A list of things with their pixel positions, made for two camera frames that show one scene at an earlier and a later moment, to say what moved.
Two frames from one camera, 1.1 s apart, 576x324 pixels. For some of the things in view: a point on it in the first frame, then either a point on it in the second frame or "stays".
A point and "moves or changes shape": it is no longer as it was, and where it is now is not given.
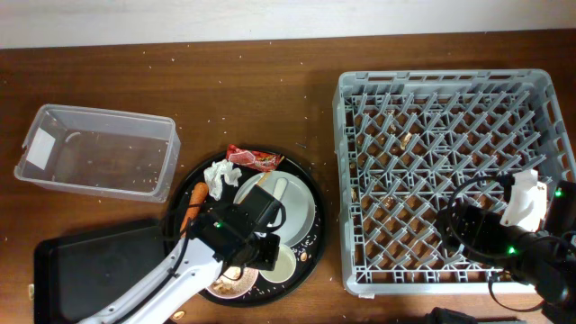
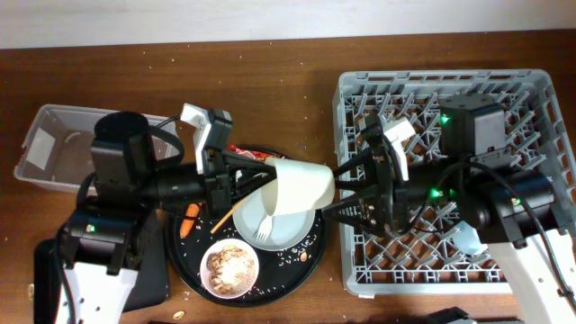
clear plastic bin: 116,153 stays
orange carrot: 197,201 stays
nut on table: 178,315 stays
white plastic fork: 280,188 moves or changes shape
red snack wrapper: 254,160 stays
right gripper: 476,243 to 388,191
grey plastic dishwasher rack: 404,139 stays
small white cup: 284,266 to 297,185
